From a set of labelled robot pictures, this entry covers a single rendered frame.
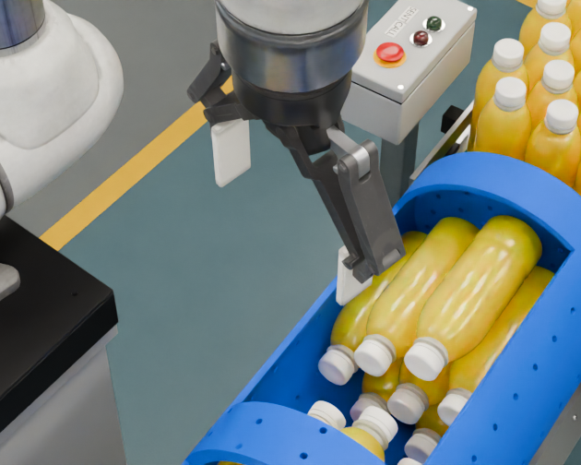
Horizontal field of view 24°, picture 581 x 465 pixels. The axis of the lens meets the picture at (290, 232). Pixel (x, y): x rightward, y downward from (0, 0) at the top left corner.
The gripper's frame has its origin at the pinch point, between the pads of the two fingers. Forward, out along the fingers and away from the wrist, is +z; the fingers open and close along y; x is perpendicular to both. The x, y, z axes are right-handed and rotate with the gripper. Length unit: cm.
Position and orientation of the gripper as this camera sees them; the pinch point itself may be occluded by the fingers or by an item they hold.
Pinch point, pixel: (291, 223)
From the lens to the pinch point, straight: 98.4
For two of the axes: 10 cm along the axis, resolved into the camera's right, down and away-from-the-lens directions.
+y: -6.6, -6.4, 4.1
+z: 0.0, 5.4, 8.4
